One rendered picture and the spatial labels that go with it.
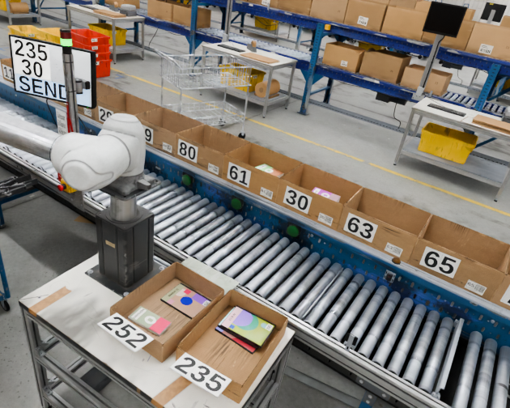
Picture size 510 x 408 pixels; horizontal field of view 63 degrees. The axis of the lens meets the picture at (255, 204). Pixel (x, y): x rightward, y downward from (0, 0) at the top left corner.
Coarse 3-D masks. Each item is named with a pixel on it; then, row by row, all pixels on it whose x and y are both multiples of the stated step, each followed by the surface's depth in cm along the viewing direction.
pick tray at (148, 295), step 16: (160, 272) 181; (176, 272) 191; (192, 272) 185; (144, 288) 176; (160, 288) 186; (192, 288) 188; (208, 288) 183; (128, 304) 170; (144, 304) 176; (160, 304) 177; (208, 304) 169; (128, 320) 168; (176, 320) 171; (192, 320) 161; (160, 336) 163; (176, 336) 156; (160, 352) 152
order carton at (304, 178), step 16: (288, 176) 240; (304, 176) 255; (320, 176) 249; (336, 176) 243; (304, 192) 225; (336, 192) 247; (352, 192) 241; (288, 208) 235; (320, 208) 223; (336, 208) 218; (336, 224) 221
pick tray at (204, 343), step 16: (224, 304) 178; (240, 304) 180; (256, 304) 175; (208, 320) 168; (272, 320) 174; (192, 336) 159; (208, 336) 167; (272, 336) 171; (176, 352) 150; (192, 352) 159; (208, 352) 160; (224, 352) 161; (240, 352) 162; (256, 352) 163; (272, 352) 164; (224, 368) 155; (240, 368) 156; (256, 368) 148; (240, 384) 150; (240, 400) 145
